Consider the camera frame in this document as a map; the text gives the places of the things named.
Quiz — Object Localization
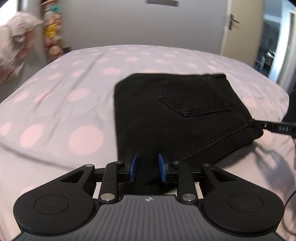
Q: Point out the black jeans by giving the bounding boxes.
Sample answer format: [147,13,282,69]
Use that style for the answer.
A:
[113,72,265,195]

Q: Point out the hanging floral pink clothes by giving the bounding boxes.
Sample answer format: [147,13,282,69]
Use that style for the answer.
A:
[1,11,43,83]

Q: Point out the pink polka dot bedsheet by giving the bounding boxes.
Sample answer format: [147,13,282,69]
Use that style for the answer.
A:
[1,45,289,240]

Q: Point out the cream door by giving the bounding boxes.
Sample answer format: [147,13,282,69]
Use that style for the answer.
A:
[220,0,264,67]

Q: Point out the metal door handle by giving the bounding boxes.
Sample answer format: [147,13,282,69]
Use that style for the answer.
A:
[228,14,240,31]

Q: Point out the grey wall vent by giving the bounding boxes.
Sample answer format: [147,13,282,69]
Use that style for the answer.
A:
[145,0,179,7]

